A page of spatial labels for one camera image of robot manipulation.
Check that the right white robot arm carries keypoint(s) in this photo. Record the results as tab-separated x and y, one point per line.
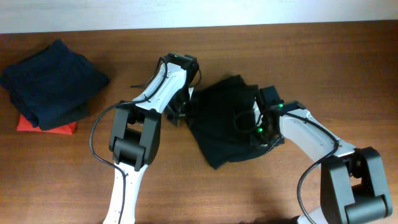
353	187

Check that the folded navy blue garment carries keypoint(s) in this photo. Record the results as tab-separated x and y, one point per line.
52	87

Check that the black shorts garment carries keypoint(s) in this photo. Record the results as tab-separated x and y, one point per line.
221	118

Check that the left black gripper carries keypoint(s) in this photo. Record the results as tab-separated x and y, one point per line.
175	112

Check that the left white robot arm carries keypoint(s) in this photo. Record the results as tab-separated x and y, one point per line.
135	135

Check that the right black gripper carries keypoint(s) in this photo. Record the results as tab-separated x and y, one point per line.
259	140

